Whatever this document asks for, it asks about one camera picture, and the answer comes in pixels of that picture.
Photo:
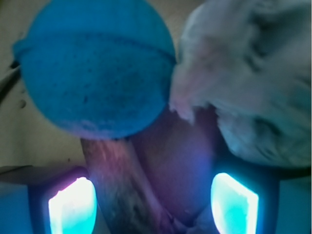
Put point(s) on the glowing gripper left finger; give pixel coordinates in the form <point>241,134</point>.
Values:
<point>63,201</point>

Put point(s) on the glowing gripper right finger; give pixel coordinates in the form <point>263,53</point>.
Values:
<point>244,202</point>

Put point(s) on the dark brown wood chip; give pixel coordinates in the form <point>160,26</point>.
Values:
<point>125,196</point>

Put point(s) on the blue ball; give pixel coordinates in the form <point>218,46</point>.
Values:
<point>98,69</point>

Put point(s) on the crumpled white tissue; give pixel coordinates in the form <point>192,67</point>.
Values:
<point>252,61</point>

